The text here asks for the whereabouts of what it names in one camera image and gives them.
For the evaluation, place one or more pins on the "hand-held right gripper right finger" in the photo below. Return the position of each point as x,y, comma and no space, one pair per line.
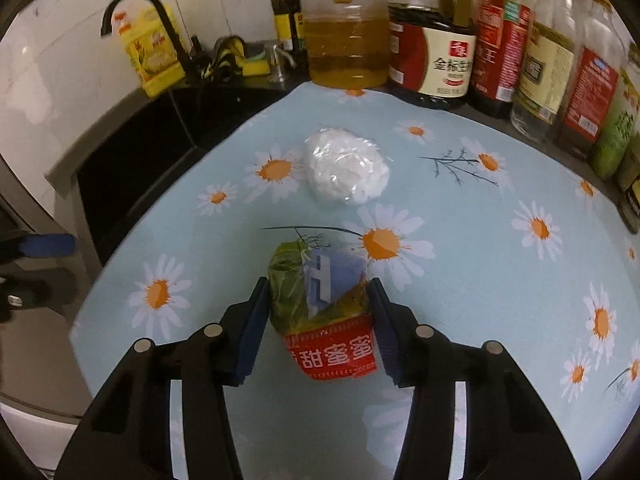
387,330

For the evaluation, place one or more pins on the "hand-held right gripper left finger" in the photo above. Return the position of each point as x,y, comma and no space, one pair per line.
252,327

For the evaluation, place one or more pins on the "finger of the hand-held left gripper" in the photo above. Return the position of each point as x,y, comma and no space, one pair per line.
47,245
35,292

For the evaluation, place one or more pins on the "green and red snack wrapper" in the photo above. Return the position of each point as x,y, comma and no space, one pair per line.
320,305

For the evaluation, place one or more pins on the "large white bag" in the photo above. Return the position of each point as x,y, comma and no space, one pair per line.
347,167

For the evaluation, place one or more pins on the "floral light blue tablecloth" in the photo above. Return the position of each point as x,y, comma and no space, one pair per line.
500,285

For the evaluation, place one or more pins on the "black kitchen sink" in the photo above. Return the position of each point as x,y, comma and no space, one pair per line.
145,150

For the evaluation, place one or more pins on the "yellow printed box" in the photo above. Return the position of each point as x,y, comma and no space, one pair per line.
152,52

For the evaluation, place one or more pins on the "black faucet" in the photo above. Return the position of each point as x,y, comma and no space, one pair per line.
175,40

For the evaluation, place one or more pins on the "yellow and green sponge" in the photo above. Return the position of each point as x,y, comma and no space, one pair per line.
257,62

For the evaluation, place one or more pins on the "metal soap dispenser pump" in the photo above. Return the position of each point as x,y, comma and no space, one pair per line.
277,62

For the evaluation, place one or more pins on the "dark soy sauce jug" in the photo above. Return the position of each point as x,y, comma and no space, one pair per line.
435,60

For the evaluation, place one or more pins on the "large clear cooking oil jug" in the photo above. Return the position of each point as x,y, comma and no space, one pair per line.
345,45

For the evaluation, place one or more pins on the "dark bottle with red label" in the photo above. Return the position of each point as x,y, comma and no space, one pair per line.
500,55

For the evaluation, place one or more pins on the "clear bottle with cream label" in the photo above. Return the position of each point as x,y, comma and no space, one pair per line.
542,75

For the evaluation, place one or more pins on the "green sauce bottle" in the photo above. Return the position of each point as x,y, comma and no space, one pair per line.
617,130

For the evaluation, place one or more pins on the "clear bottle with red label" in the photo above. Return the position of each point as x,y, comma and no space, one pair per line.
590,100

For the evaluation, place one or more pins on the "green bottle with yellow label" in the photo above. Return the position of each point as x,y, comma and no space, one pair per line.
286,10

